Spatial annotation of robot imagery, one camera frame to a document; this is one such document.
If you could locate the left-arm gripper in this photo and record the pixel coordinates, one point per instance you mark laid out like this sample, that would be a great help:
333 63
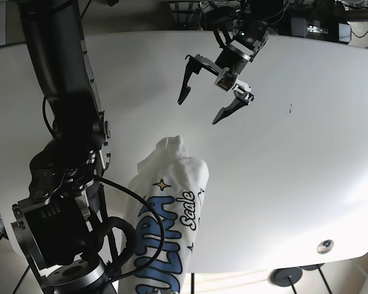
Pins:
230 57

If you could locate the white printed T-shirt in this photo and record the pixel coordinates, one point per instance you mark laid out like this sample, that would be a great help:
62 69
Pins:
173 183

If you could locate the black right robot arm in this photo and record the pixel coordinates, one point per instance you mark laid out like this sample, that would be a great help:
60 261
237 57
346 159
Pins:
63 229

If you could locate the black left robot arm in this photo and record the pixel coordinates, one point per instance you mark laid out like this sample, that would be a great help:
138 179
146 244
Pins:
240 34

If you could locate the right metal table grommet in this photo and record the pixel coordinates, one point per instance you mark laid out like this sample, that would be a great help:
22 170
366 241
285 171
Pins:
325 246

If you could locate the round black stand base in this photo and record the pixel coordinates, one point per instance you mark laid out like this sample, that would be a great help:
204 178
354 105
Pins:
286 277

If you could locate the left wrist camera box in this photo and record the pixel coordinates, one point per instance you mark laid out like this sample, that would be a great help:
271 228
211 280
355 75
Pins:
226 79

